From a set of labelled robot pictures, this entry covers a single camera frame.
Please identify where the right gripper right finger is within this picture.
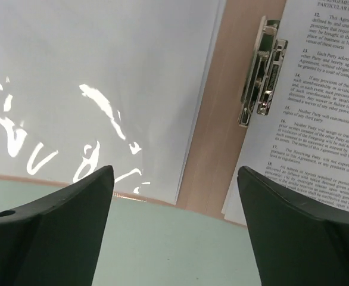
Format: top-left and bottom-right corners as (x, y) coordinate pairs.
(237, 166), (349, 285)

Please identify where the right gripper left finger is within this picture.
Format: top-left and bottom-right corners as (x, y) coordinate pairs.
(0, 166), (114, 286)

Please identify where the printed paper sheet top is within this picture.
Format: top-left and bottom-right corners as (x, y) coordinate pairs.
(236, 0), (349, 211)

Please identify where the printed paper sheet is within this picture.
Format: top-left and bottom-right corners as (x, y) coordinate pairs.
(236, 0), (349, 211)
(0, 1), (225, 204)

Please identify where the metal folder clip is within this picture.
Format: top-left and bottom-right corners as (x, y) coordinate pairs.
(238, 16), (288, 127)

